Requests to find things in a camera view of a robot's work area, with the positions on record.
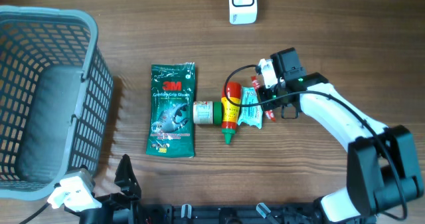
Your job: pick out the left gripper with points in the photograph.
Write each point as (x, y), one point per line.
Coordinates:
(128, 184)

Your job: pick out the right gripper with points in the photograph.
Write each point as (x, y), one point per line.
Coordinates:
(263, 94)

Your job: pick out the red candy stick pack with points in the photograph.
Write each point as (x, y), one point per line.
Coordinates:
(257, 82)

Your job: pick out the teal wet wipes pack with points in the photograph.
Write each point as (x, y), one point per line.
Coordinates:
(252, 115)

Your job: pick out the red chili sauce bottle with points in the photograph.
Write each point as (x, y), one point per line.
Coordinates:
(230, 112)

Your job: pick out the green 3M gloves package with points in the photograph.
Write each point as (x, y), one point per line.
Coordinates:
(171, 132)

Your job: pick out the white jar green lid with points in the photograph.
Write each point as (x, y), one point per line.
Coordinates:
(207, 112)

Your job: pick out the white barcode scanner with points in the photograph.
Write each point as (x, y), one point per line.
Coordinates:
(242, 12)

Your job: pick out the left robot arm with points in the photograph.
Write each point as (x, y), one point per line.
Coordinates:
(106, 215)

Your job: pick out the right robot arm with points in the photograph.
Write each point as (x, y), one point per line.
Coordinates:
(382, 163)

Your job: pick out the grey plastic shopping basket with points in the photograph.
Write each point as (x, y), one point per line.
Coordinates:
(56, 92)

